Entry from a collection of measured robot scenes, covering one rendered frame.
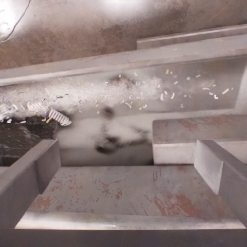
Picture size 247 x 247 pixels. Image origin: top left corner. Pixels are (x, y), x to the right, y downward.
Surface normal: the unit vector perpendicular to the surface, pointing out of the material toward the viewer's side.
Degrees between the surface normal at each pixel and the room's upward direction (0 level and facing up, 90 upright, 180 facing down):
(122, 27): 0
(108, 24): 0
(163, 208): 90
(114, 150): 0
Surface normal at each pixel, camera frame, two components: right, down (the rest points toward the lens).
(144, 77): -0.11, 0.62
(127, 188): -0.17, -0.78
